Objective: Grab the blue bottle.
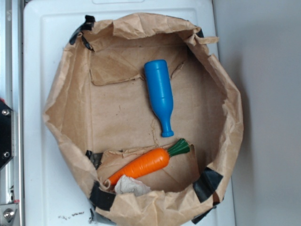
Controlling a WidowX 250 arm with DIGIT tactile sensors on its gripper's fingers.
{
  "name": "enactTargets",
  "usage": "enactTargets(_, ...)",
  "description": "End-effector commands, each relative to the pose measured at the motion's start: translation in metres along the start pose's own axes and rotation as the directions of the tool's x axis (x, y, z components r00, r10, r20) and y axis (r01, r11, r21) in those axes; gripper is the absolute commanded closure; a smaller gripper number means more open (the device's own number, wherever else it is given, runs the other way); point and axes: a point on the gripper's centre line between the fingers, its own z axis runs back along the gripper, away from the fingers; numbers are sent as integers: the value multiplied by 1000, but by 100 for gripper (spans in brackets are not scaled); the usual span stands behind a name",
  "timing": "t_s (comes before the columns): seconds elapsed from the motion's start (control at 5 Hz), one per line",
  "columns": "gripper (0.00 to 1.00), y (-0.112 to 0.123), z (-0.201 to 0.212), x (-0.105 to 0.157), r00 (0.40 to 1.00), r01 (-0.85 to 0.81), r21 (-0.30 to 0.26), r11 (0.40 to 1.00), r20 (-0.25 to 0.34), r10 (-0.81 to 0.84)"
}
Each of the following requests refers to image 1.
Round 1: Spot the blue plastic bottle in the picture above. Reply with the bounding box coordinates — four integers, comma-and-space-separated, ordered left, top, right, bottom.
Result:
144, 59, 174, 137

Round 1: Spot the orange toy carrot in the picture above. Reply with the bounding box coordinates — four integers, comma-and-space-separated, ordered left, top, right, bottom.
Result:
104, 138, 190, 186

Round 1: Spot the brown paper bag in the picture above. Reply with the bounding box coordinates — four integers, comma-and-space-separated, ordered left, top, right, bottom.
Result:
43, 13, 244, 226

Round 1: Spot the crumpled white paper tissue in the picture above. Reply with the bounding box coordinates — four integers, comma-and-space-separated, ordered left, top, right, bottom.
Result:
114, 175, 151, 196

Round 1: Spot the white plastic tray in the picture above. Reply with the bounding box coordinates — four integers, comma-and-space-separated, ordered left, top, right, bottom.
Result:
23, 0, 237, 226

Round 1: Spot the black mounting bracket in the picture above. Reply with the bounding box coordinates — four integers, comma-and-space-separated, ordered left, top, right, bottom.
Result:
0, 98, 14, 170

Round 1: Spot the metal frame rail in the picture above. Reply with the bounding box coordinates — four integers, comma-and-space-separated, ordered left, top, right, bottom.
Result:
0, 0, 25, 226

